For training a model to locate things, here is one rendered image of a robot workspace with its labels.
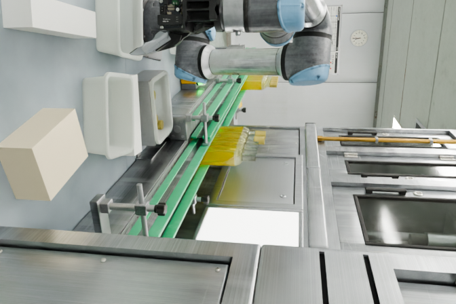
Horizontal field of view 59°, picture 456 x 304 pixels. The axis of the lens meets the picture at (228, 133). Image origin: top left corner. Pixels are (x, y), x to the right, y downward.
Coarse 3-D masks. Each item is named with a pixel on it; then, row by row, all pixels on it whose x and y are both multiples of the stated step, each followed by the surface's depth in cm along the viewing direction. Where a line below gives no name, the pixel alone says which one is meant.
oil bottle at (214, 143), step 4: (212, 140) 160; (212, 144) 156; (216, 144) 156; (220, 144) 156; (224, 144) 156; (228, 144) 156; (232, 144) 156; (236, 144) 155; (240, 144) 156; (240, 148) 154
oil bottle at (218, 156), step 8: (208, 152) 150; (216, 152) 150; (224, 152) 149; (232, 152) 149; (240, 152) 150; (208, 160) 151; (216, 160) 151; (224, 160) 150; (232, 160) 150; (240, 160) 150
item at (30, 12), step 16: (16, 0) 74; (32, 0) 73; (48, 0) 78; (16, 16) 74; (32, 16) 74; (48, 16) 78; (64, 16) 84; (80, 16) 90; (48, 32) 83; (64, 32) 84; (80, 32) 90
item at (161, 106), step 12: (156, 84) 143; (168, 84) 143; (156, 96) 144; (168, 96) 144; (156, 108) 146; (168, 108) 146; (156, 120) 131; (168, 120) 147; (156, 132) 132; (168, 132) 144
